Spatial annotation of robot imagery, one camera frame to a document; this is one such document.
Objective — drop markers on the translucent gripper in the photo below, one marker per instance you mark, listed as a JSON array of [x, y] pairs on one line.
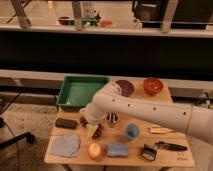
[[94, 131]]

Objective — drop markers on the black eraser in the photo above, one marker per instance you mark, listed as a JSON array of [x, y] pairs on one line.
[[65, 123]]

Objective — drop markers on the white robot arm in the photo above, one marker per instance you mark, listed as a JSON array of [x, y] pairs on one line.
[[192, 120]]

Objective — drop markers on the purple bowl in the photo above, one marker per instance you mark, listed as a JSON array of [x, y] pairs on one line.
[[127, 88]]

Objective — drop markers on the red bowl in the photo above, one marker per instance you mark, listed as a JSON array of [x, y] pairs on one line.
[[152, 86]]

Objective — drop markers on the bunch of red grapes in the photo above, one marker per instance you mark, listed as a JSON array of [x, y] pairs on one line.
[[83, 122]]

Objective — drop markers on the red yellow apple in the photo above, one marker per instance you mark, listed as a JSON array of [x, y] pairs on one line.
[[94, 151]]

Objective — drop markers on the blue sponge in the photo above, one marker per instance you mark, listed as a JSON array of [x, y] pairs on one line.
[[117, 150]]

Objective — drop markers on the blue-grey cloth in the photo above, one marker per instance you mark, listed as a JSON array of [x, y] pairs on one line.
[[65, 146]]

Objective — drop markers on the green plastic tray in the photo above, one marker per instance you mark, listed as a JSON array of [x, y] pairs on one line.
[[77, 91]]

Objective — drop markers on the blue cup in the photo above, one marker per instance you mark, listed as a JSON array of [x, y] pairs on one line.
[[131, 131]]

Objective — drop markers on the black chair base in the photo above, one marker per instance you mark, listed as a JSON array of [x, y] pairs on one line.
[[29, 137]]

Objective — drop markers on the black handled knife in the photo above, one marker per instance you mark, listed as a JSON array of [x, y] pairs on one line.
[[170, 146]]

